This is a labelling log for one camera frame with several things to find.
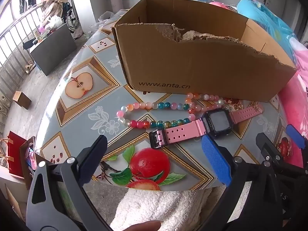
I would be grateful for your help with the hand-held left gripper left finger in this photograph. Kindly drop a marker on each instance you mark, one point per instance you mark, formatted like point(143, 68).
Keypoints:
point(95, 158)

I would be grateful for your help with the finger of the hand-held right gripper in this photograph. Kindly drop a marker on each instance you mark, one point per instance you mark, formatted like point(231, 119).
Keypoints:
point(267, 146)
point(294, 134)

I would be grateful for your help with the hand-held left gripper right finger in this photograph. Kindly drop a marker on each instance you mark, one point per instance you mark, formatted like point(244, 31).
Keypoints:
point(214, 158)

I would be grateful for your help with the silver rhinestone hairpin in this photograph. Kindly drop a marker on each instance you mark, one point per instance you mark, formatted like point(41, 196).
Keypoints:
point(226, 106)

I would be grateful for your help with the torn brown cardboard box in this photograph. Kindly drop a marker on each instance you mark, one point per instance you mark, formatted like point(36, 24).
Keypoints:
point(192, 65)

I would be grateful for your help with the person's left hand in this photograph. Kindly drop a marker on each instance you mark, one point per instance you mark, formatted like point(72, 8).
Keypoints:
point(144, 226)

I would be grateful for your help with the pink fleece blanket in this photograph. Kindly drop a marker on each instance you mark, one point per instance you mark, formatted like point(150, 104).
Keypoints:
point(296, 96)

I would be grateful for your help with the white towel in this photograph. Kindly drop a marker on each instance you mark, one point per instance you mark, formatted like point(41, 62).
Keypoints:
point(156, 209)

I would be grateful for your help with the red gift bag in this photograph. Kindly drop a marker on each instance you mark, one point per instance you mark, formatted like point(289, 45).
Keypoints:
point(16, 154)

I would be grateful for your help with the small brown cardboard box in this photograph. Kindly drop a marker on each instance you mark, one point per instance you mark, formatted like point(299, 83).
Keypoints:
point(22, 99)

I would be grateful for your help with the grey cabinet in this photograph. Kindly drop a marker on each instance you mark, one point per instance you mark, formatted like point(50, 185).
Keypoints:
point(55, 50)

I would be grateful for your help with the blue printed quilt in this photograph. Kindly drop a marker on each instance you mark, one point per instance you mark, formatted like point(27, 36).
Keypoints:
point(264, 21)

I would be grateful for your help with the black pouch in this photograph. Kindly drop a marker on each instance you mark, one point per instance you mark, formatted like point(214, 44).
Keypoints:
point(30, 45)

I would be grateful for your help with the white plastic bag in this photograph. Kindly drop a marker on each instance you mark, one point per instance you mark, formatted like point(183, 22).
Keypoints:
point(107, 19)

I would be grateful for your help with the metal railing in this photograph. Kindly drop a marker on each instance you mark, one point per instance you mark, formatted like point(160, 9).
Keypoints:
point(14, 43)

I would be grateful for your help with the wheelchair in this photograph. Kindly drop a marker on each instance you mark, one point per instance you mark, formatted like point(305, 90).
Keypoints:
point(69, 16)

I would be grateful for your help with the pile of beige clothes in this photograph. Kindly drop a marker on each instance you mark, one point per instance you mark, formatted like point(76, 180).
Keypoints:
point(55, 2)

